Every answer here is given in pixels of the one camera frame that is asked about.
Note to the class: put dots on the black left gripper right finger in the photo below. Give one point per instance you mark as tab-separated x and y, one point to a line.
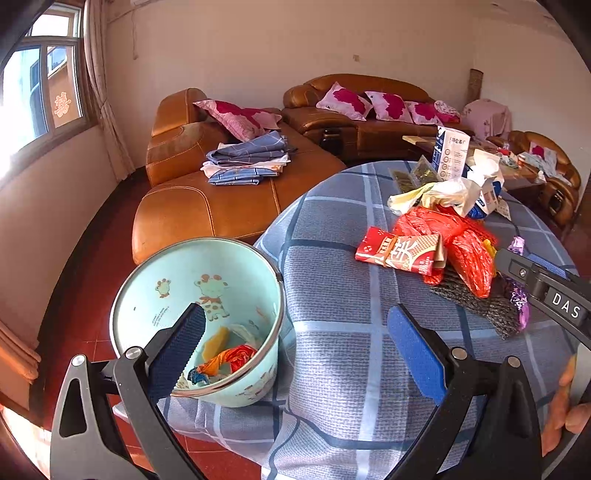
506	443

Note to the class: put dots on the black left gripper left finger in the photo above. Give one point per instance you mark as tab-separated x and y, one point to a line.
85	440

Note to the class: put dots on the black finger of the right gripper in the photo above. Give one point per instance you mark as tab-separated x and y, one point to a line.
560	294

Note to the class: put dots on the yellow sponge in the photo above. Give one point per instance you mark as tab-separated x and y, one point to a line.
216	344

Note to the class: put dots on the mint cartoon trash bin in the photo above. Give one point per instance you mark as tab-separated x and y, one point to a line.
234	284

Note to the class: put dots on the person's right hand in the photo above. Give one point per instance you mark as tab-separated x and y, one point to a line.
561	414

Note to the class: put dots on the purple foil wrapper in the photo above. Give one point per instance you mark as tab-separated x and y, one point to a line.
516	293

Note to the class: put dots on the dark grey knitted cloth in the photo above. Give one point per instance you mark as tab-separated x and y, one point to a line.
497	308

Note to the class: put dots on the brown leather armchair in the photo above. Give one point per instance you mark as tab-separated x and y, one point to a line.
544	180

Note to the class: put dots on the wooden coffee table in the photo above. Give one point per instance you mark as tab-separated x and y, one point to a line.
503	161

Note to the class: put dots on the pale yellow plastic bag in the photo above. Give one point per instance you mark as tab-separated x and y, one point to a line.
459	194

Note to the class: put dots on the torn blue white milk carton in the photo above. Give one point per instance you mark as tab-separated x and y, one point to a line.
486	173

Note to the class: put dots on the red white snack wrapper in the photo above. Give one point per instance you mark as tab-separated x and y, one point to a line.
422	254

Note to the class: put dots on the clear plastic bag red print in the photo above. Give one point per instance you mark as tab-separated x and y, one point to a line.
249	335

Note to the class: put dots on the blue plaid tablecloth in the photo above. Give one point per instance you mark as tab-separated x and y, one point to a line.
344	405

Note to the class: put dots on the tall white blue carton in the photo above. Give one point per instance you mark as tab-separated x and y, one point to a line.
450	153

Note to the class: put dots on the gold patterned sachet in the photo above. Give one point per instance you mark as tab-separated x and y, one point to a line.
404	181
423	173

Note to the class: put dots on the pink cloth covered stand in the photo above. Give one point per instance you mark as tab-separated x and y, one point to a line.
488	118

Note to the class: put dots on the pink floral cushion right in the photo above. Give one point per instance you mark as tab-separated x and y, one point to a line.
436	113

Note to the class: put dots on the pink floral cushion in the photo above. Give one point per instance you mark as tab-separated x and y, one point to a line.
389	107
345	102
436	113

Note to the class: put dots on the pink floral cushion middle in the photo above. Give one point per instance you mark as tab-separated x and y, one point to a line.
389	107

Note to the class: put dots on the folded blue plaid bedding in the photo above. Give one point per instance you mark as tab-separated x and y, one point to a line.
248	163

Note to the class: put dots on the pink floral cushion left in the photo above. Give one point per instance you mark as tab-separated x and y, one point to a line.
345	102

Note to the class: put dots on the pink floral pillow on chaise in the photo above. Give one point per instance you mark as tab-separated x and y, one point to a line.
245	124

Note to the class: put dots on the beige curtain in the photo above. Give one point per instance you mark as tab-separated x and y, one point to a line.
94	40

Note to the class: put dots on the window with wooden frame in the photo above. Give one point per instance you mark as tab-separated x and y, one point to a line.
45	93

